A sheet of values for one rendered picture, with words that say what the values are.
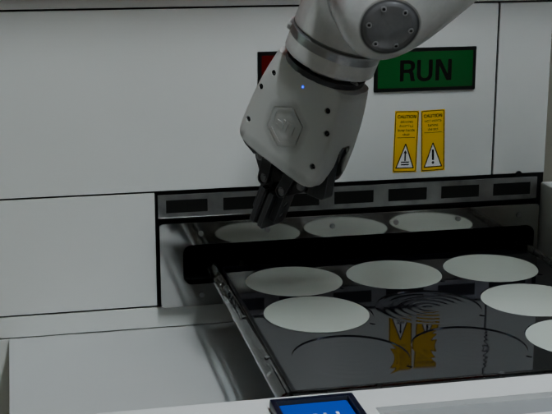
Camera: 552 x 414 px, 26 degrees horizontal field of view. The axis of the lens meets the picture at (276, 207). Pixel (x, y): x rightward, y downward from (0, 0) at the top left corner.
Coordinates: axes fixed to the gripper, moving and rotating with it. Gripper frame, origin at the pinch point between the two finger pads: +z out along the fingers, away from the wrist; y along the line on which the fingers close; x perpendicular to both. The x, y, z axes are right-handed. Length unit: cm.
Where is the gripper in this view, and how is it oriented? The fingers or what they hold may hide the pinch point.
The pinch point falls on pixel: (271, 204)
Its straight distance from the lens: 114.3
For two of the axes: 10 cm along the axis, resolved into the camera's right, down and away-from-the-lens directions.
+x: 6.3, -1.9, 7.5
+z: -3.2, 8.1, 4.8
